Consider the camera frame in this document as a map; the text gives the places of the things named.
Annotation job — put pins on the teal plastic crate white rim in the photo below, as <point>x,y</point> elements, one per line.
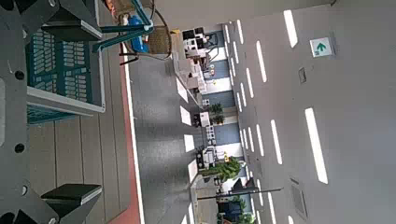
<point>68,77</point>

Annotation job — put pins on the right gripper grey black finger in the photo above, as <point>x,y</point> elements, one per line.
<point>73,29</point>
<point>73,193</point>

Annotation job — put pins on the wicker rattan chair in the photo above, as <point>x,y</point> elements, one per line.
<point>160,40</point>

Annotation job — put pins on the large ceiling air vent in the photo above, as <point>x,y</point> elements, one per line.
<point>299,197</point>

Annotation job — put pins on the cluttered white office desks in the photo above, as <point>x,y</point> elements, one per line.
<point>194,59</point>

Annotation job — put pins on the blue bag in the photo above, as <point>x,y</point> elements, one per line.
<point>138,45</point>

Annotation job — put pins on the green arrow exit sign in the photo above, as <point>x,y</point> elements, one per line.
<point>320,47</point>

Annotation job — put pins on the large green leafy plant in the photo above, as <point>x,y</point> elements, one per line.
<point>229,169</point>

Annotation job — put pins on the small dark potted plants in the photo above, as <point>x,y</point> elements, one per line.
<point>217,113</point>

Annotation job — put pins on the white wheeled machine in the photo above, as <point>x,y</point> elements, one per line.
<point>208,157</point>

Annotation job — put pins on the long black pole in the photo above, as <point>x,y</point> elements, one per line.
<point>243,193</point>

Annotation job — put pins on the white ceiling light strip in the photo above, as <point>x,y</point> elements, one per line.
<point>276,142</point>
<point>290,28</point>
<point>316,145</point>
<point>260,140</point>
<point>261,61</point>
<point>240,31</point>
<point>271,207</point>
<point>249,83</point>

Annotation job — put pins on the green plant by blue seat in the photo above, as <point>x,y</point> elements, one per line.
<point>241,214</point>

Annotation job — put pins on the small ceiling hatch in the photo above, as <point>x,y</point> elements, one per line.
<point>302,75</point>

